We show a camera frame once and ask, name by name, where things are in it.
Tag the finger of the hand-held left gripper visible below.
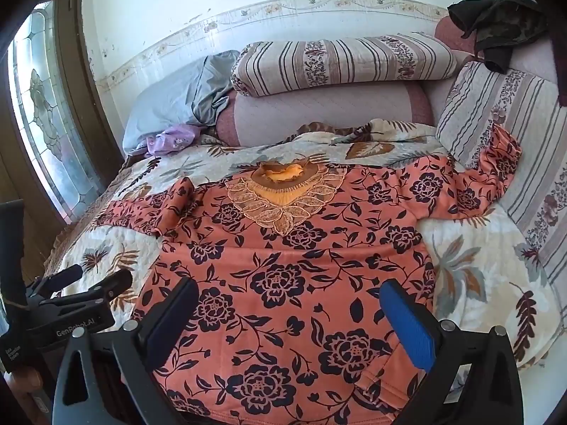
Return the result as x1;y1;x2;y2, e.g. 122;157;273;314
40;269;134;316
34;264;85;296

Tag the wooden door with stained glass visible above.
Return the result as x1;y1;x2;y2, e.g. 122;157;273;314
0;0;127;284

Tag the purple cloth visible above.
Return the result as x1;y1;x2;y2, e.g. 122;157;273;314
144;124;202;157

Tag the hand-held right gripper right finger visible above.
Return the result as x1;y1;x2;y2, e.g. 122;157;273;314
380;280;524;425

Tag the orange floral blouse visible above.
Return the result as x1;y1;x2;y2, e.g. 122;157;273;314
91;125;522;425

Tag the brown striped cloth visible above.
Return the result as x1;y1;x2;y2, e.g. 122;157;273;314
290;120;373;139

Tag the striped floral square cushion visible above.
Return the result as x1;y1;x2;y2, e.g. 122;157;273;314
436;59;567;302

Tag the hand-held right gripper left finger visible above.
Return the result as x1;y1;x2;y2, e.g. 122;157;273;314
52;277;200;425

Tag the cream leaf-print blanket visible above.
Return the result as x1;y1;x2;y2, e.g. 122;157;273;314
44;119;563;408

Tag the striped floral bolster pillow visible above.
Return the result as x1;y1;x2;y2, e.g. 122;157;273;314
230;33;459;98

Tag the grey-blue pillow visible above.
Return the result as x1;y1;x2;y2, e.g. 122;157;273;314
122;50;242;153

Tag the person's left hand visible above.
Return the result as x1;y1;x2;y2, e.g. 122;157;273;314
12;359;44;408

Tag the dark camouflage garment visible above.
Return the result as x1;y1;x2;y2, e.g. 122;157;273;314
447;0;550;72

